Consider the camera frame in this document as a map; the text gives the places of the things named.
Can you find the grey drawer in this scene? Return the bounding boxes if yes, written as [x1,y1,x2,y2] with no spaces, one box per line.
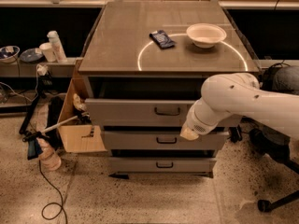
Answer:
[84,98,243,128]
[102,131,229,150]
[109,157,216,174]

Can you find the person leg in jeans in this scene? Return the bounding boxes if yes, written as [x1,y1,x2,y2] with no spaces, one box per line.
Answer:
[272,66,299,95]

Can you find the blue plate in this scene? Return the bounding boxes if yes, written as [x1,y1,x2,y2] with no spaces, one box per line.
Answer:
[20,48,44,63]

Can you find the white cylindrical bottle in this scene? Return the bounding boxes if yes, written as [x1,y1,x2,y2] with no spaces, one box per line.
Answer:
[47,31,67,63]

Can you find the blue patterned bowl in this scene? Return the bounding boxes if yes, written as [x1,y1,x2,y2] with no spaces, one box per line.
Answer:
[0,46,20,63]

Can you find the dark blue snack packet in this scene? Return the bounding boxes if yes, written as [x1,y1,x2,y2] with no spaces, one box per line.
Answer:
[149,30,175,49]

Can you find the black tripod leg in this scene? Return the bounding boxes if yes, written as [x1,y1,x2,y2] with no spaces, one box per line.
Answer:
[19,78,43,134]

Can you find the black floor cable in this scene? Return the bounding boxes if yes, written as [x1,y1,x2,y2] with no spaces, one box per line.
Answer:
[37,160,69,224]

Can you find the white power adapter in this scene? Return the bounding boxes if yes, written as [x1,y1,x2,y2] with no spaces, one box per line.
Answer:
[36,64,49,76]

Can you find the grey bottom drawer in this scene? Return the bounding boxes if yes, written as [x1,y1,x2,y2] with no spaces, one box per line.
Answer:
[109,157,216,174]

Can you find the white paper cup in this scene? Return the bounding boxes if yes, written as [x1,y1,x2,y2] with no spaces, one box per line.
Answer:
[39,42,56,63]

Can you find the grey middle drawer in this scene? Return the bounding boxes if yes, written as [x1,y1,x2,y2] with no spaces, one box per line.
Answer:
[102,131,229,150]

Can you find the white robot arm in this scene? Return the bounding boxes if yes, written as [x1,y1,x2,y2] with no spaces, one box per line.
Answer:
[180,73,299,140]

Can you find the black office chair base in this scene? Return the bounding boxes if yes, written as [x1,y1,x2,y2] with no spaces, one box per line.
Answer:
[249,124,299,213]

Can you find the white bowl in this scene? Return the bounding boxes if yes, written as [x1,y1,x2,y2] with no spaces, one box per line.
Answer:
[186,23,227,49]

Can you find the crumpled paper in box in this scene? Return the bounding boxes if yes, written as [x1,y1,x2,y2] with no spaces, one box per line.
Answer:
[73,93,87,112]

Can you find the cardboard box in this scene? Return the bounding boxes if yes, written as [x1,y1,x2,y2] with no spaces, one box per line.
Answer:
[58,59,106,153]

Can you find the grabber tool with blue handle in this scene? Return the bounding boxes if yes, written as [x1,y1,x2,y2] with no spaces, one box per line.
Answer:
[22,112,89,160]

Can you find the grey drawer cabinet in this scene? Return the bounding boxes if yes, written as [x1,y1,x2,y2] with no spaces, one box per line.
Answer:
[78,0,260,180]

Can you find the grey top drawer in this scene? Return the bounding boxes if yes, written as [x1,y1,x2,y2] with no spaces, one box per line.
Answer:
[84,98,243,128]

